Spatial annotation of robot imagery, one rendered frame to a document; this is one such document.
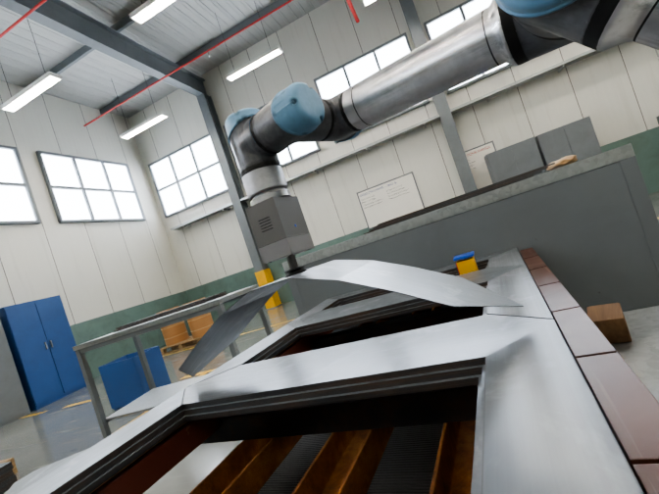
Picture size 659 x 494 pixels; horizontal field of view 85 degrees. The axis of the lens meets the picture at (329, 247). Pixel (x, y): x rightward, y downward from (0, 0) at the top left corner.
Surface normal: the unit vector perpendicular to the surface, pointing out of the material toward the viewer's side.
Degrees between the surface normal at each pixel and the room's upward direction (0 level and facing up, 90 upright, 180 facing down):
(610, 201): 90
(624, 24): 155
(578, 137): 90
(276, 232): 90
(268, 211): 90
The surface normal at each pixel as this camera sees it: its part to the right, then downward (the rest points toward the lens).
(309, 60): -0.30, 0.09
